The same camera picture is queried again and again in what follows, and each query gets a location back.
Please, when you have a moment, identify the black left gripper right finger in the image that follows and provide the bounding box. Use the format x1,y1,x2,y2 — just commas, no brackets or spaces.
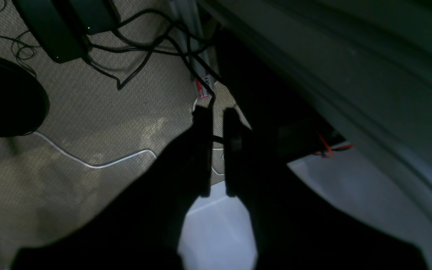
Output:
223,108,243,198

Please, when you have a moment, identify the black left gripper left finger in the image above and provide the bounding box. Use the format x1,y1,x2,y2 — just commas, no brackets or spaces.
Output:
192,105,213,198

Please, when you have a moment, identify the aluminium table leg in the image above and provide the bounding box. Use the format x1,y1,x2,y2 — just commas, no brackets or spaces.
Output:
167,0,214,90

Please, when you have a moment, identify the black power adapter box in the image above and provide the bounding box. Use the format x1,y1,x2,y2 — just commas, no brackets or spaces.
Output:
12,0,121,63

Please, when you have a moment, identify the black round base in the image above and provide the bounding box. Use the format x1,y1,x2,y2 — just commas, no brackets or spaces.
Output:
0,58,50,137

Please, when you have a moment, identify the white floor cable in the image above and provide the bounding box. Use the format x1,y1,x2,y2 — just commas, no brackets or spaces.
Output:
32,98,225,176

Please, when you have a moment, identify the black cable bundle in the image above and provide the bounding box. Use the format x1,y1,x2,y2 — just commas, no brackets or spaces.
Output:
0,0,224,91

